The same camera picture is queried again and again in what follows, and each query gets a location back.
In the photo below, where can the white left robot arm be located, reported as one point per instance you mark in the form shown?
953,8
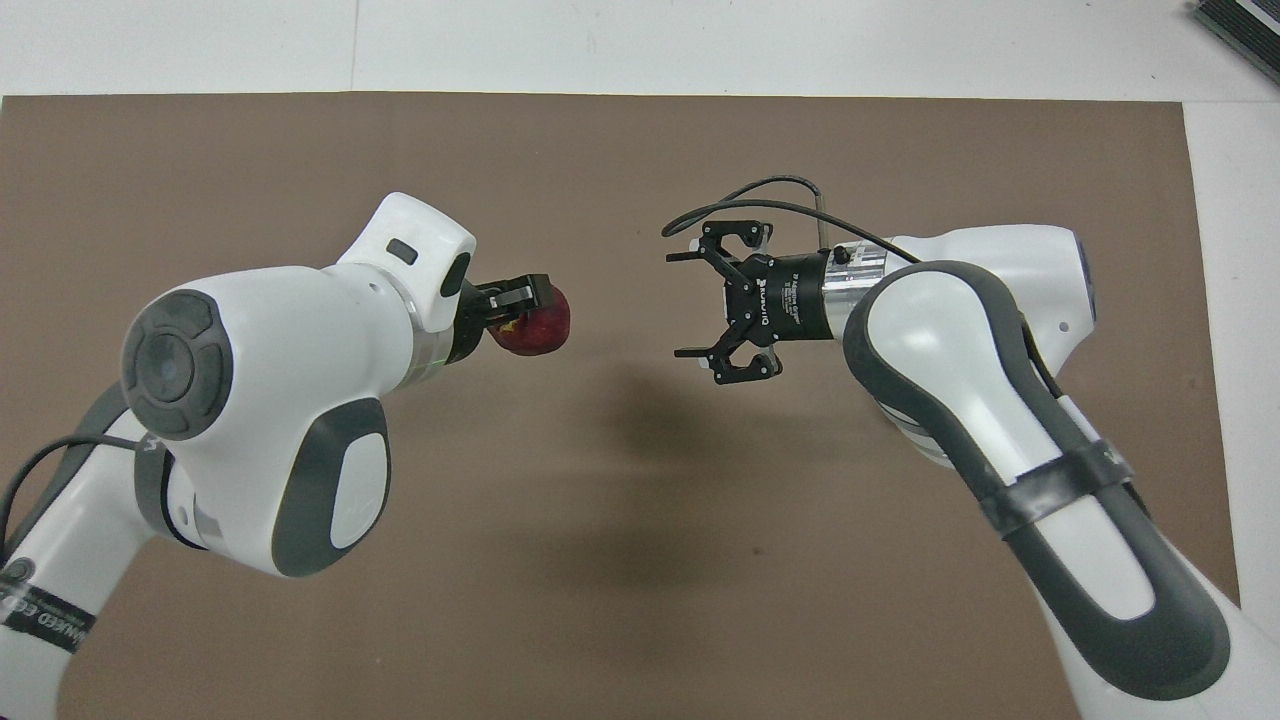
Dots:
280,400

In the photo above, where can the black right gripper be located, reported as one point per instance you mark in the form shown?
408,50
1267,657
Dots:
790,298

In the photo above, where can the brown table mat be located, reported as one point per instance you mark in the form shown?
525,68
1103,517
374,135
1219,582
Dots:
620,480

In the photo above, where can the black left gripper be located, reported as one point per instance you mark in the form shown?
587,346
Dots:
472,325

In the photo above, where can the dark red apple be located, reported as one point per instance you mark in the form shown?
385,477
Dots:
535,330

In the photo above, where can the black ribbed device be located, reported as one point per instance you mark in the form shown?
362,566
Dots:
1245,25

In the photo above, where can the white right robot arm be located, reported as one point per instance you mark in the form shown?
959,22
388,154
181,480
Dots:
1000,400

